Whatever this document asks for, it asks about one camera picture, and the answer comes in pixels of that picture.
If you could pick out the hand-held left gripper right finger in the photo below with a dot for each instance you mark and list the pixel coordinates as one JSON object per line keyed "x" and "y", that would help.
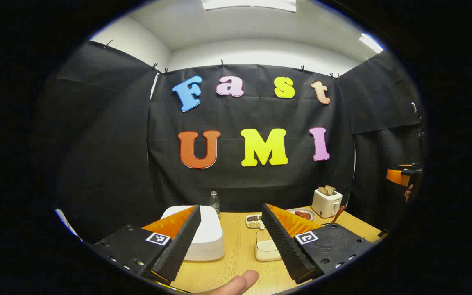
{"x": 285, "y": 246}

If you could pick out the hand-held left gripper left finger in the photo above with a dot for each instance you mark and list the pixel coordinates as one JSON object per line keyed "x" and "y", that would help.
{"x": 178, "y": 246}

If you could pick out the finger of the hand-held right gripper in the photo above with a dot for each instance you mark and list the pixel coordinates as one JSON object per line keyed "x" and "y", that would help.
{"x": 395, "y": 175}

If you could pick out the white rice cooker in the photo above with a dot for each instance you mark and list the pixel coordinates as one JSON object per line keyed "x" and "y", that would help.
{"x": 209, "y": 237}

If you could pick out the clear plastic box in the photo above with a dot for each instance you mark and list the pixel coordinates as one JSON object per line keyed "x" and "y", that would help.
{"x": 262, "y": 234}

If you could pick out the red sausage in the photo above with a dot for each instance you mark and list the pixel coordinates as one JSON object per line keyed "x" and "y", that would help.
{"x": 300, "y": 215}
{"x": 305, "y": 213}

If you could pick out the round white plate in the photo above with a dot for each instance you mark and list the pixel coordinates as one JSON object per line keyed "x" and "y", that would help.
{"x": 292, "y": 211}

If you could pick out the white divided grain dish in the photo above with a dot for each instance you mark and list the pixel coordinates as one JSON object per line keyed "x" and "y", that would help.
{"x": 253, "y": 221}

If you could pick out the clear plastic water bottle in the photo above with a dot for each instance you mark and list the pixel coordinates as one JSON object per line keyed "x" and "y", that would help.
{"x": 214, "y": 203}

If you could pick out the white toaster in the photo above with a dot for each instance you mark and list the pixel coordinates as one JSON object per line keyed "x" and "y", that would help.
{"x": 326, "y": 205}

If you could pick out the toasted bread slice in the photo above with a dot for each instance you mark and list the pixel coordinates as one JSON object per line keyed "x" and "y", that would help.
{"x": 331, "y": 189}
{"x": 324, "y": 191}

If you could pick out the white side desk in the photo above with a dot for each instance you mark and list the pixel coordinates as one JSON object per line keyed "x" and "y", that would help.
{"x": 67, "y": 224}

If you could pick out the black backdrop cloth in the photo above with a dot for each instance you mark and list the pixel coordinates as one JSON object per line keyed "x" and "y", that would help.
{"x": 109, "y": 143}

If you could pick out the small ceiling light panel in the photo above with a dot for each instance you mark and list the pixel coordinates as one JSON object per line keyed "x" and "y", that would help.
{"x": 370, "y": 43}

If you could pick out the large ceiling light panel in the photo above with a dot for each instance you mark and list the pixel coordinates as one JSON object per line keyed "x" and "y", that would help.
{"x": 248, "y": 4}

